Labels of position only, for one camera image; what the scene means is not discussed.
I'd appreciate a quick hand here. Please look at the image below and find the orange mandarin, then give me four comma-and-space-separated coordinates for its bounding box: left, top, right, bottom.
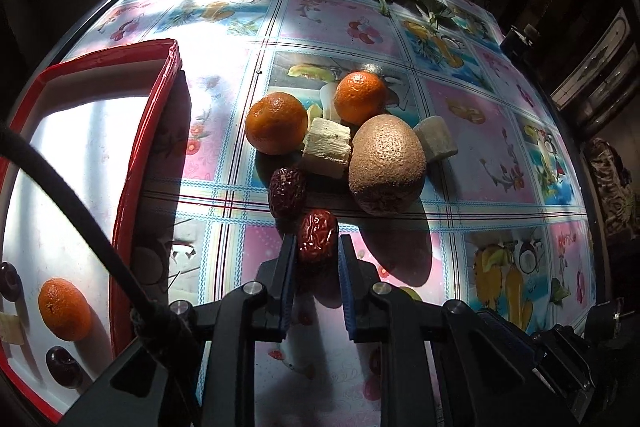
38, 277, 93, 342
244, 92, 309, 156
333, 70, 387, 126

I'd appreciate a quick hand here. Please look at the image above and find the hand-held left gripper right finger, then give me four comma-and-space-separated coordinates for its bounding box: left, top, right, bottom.
337, 234, 548, 427

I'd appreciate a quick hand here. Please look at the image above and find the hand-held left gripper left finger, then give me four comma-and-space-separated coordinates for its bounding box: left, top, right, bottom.
61, 234, 301, 427

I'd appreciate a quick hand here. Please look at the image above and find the glass door cabinet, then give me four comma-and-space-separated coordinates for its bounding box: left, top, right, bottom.
550, 7, 638, 133

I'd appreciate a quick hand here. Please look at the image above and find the red cardboard box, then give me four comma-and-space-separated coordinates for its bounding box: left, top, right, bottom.
0, 38, 181, 425

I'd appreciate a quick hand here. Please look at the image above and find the pale sugarcane chunk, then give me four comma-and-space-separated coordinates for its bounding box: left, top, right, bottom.
412, 116, 459, 163
0, 312, 23, 347
301, 117, 353, 179

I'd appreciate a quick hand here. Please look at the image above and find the brown kiwi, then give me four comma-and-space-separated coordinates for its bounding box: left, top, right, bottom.
348, 114, 427, 215

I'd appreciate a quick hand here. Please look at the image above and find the small dark box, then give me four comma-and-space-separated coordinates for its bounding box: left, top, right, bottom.
500, 22, 543, 58

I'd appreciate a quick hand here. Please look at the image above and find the dark purple grape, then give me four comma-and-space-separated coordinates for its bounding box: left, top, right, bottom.
45, 346, 83, 389
0, 262, 22, 303

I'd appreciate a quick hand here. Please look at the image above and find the red date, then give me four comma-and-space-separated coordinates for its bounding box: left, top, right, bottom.
269, 167, 307, 220
298, 208, 338, 264

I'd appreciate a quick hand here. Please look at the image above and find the black cable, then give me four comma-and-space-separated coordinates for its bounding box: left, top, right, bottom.
0, 124, 203, 360

